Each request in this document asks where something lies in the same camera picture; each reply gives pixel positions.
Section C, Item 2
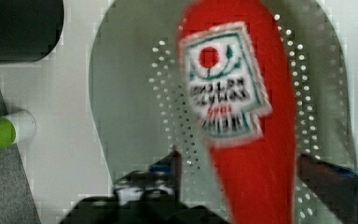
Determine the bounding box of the green white marker tube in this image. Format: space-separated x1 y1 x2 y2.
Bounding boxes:
0 111 37 149

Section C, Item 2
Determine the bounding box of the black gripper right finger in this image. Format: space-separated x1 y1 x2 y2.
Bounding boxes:
296 153 358 224

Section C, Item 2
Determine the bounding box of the green oval strainer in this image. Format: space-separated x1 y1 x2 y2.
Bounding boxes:
89 0 356 224

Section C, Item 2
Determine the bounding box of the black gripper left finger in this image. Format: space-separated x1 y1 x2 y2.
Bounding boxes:
59 149 229 224

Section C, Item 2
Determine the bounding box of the black cylinder upper left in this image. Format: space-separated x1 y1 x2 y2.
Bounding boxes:
0 0 64 62

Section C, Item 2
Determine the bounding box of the red plush ketchup bottle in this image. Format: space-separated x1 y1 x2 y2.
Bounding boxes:
177 0 296 224

